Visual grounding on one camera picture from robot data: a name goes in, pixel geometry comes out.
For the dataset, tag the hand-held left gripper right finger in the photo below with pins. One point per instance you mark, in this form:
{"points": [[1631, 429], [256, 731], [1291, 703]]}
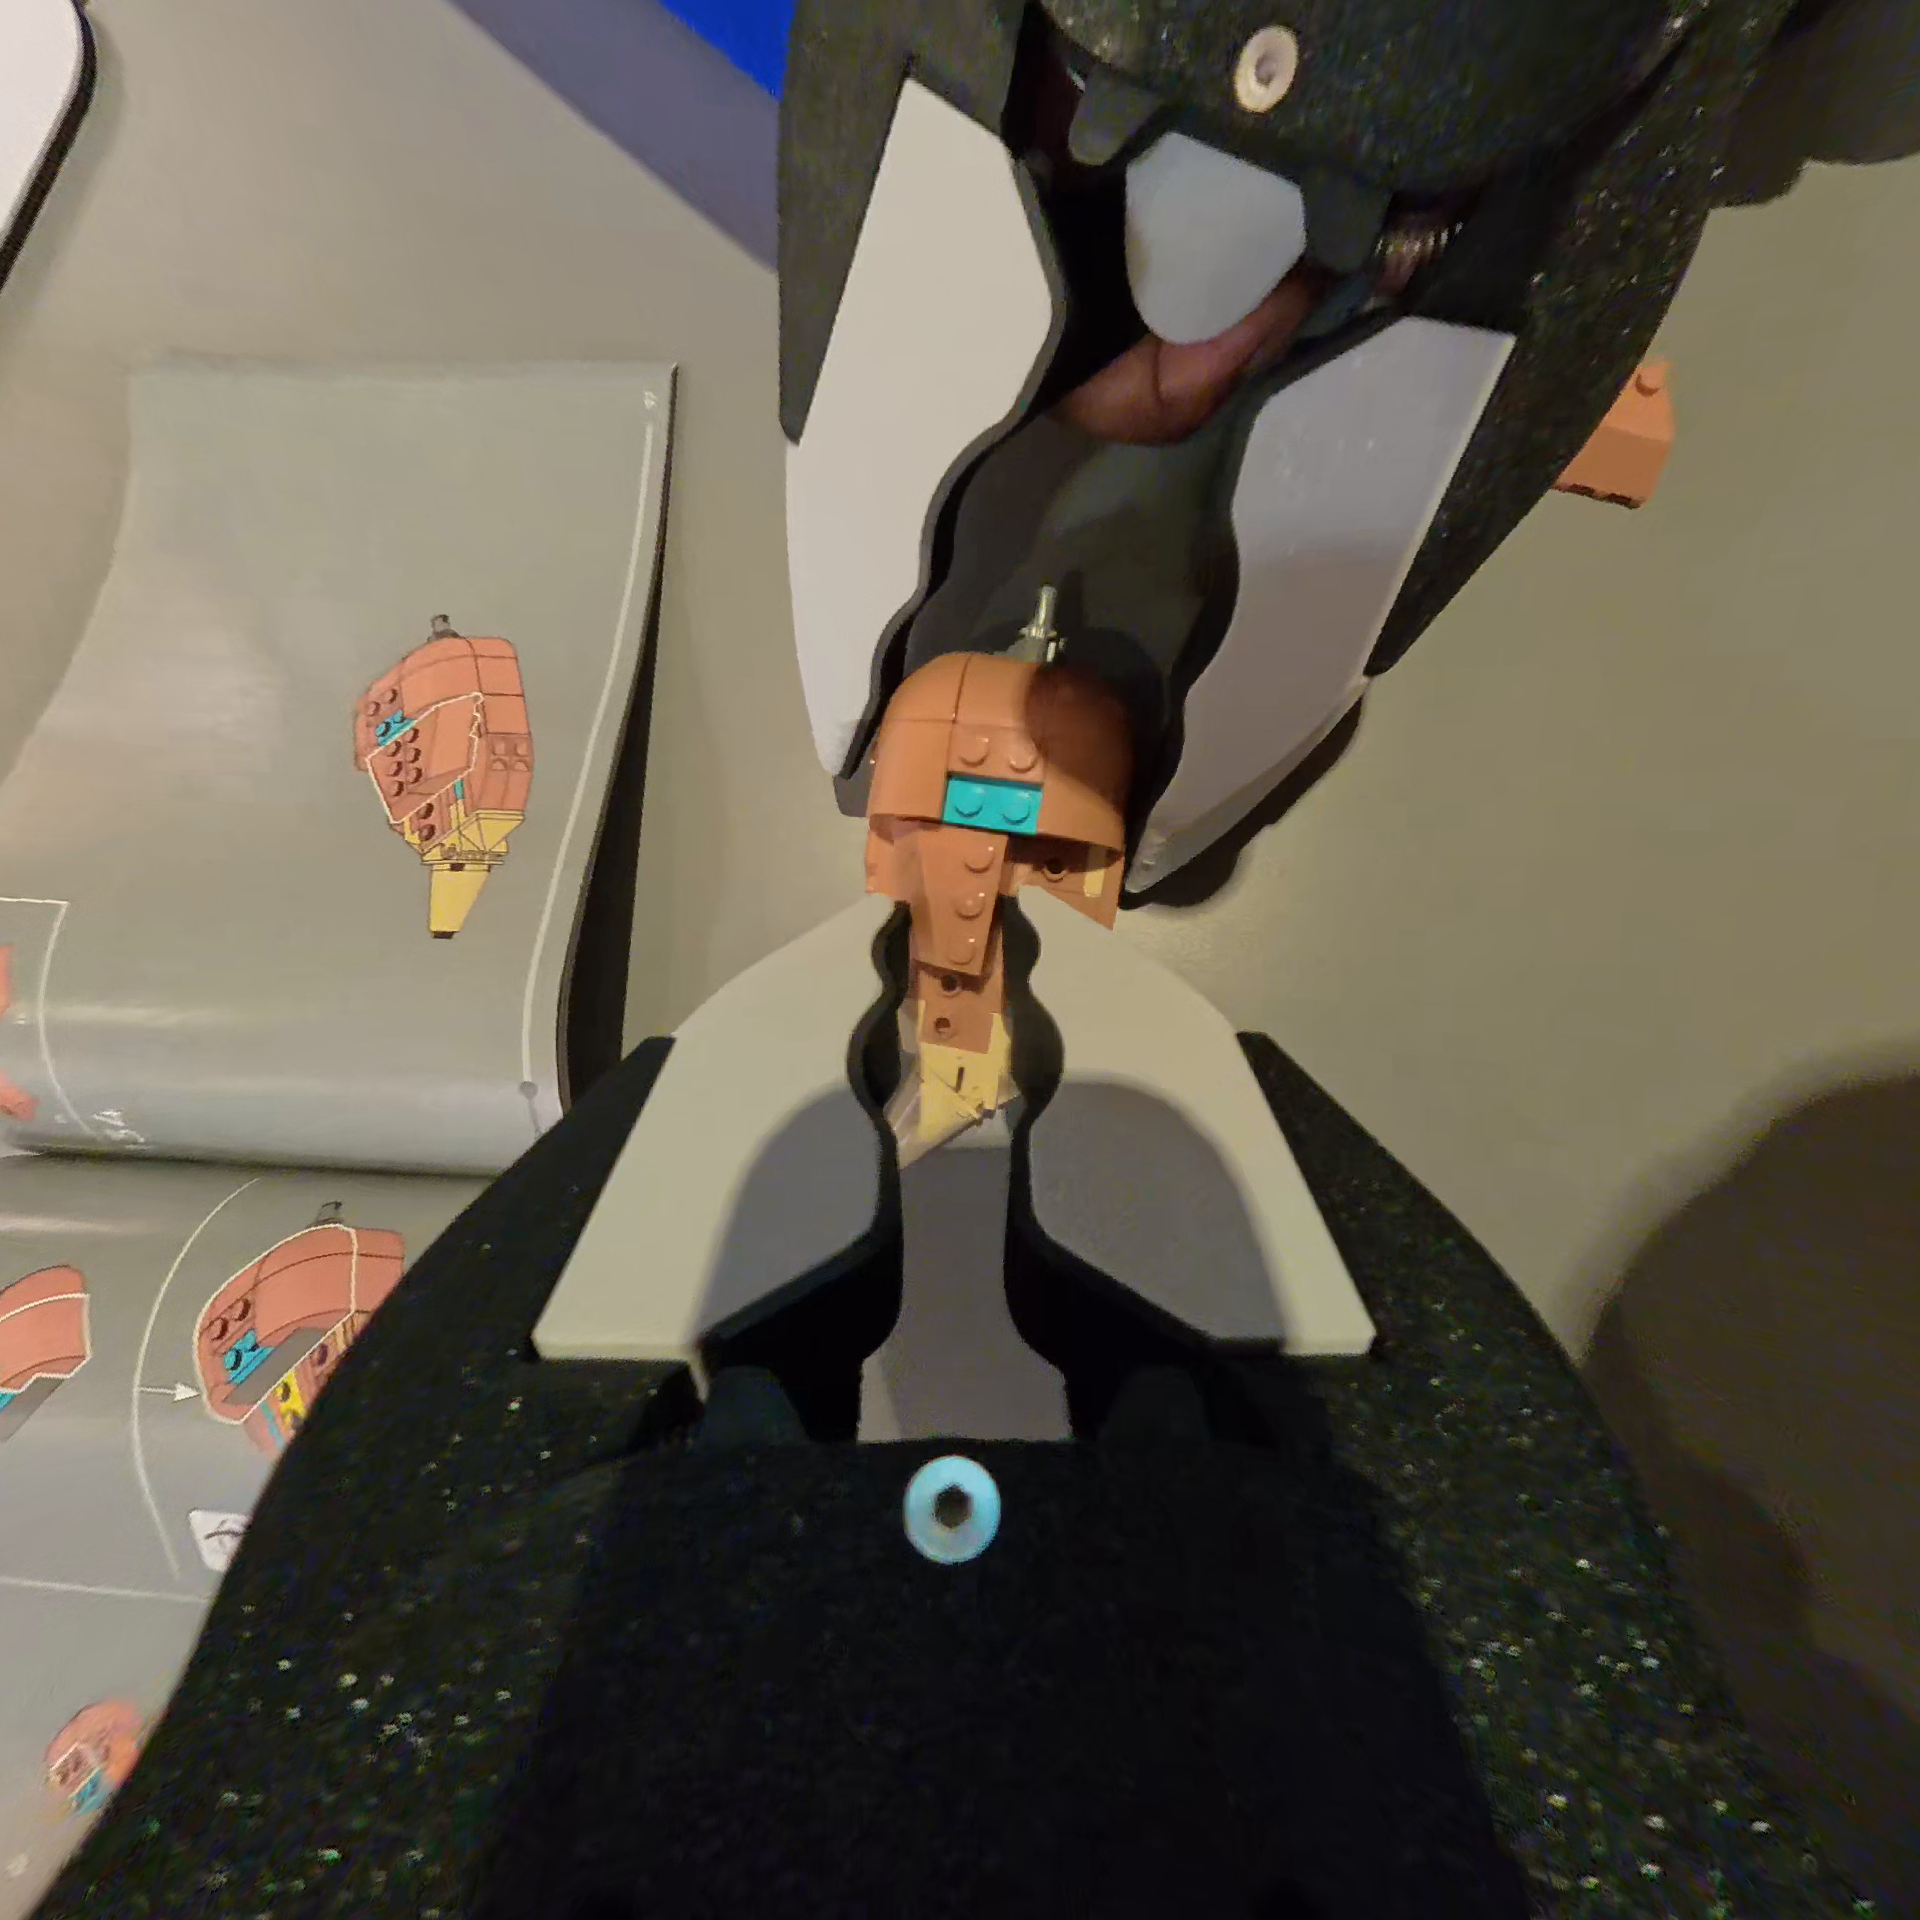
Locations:
{"points": [[1185, 1201]]}

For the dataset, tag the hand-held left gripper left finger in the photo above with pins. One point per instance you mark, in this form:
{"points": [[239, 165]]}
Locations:
{"points": [[704, 1185]]}

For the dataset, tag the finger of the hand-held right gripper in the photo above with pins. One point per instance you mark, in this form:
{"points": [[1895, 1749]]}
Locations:
{"points": [[1334, 540], [871, 450]]}

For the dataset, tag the brown brick vehicle model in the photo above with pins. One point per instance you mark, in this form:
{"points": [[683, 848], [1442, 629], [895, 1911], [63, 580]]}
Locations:
{"points": [[975, 734]]}

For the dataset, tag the blue plastic bin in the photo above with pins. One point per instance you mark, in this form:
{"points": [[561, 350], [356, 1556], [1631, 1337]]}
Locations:
{"points": [[735, 39]]}

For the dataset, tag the person's right forearm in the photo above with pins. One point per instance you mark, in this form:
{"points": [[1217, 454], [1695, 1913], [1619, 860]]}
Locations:
{"points": [[1844, 90]]}

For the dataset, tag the grey desk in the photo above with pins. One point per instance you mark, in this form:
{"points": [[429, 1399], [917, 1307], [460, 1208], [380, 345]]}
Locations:
{"points": [[1574, 900]]}

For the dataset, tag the person's right hand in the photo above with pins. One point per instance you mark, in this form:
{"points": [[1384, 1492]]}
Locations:
{"points": [[1185, 382]]}

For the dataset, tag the brown sloped brick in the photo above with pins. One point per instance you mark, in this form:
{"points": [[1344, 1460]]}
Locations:
{"points": [[1629, 443]]}

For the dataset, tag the open instruction booklet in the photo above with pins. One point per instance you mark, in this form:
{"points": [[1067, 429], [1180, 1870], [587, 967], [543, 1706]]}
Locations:
{"points": [[301, 524]]}

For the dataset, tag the white stand base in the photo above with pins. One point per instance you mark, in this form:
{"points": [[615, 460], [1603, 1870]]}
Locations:
{"points": [[30, 90]]}

